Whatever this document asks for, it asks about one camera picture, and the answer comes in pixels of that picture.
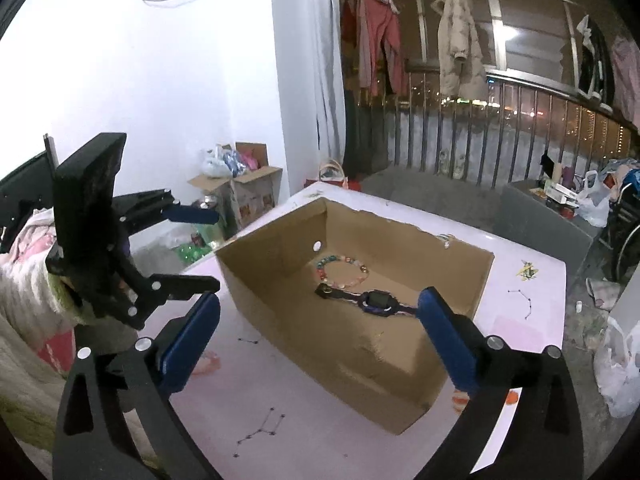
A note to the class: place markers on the green plastic bottle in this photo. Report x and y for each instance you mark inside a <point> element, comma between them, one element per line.
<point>192,252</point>

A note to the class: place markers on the red floral blanket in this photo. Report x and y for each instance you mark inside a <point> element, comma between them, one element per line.
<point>55,352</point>

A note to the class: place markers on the flat white box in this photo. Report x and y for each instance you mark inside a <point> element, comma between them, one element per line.
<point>560,192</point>

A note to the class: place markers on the metal balcony railing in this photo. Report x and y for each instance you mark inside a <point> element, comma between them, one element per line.
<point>500,130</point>

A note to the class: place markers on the grey curtain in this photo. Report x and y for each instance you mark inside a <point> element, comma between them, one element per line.
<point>330,85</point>

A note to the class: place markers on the black item on cabinet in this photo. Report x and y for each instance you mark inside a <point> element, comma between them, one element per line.
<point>547,164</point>

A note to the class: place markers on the checked cloth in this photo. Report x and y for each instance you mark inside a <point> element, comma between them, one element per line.
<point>605,292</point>

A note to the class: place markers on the large white plastic bag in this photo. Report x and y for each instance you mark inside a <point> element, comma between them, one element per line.
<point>617,370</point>

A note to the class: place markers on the grey cabinet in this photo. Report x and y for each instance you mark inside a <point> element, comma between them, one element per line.
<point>540,225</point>

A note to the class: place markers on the hanging beige jacket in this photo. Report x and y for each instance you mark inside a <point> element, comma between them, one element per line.
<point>457,45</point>

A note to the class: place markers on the open printed cardboard box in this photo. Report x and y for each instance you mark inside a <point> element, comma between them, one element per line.
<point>250,195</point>

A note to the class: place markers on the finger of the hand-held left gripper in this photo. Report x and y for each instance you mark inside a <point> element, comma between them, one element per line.
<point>185,286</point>
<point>192,214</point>

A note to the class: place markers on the person's left forearm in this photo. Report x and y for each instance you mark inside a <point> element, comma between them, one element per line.
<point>67,300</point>

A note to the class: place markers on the wheelchair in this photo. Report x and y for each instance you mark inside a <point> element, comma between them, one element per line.
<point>625,240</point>

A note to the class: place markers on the hanging light pink clothes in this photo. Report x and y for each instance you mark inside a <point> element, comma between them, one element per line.
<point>627,75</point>

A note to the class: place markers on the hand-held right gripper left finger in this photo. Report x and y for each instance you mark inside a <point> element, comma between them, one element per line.
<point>192,340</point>

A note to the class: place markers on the blue plastic bag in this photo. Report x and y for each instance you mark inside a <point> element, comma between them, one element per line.
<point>235,160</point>

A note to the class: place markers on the large brown cardboard box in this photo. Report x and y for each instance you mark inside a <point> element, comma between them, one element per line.
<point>350,350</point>

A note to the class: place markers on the black wrist watch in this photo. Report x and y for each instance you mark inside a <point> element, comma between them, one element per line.
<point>375,302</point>

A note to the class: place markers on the hanging black and white clothes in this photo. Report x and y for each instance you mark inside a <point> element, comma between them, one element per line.
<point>597,65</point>

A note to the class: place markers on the black frame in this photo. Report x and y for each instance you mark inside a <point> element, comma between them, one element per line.
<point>25,190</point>

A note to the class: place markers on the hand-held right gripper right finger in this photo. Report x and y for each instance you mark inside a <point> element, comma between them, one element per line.
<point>447,340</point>

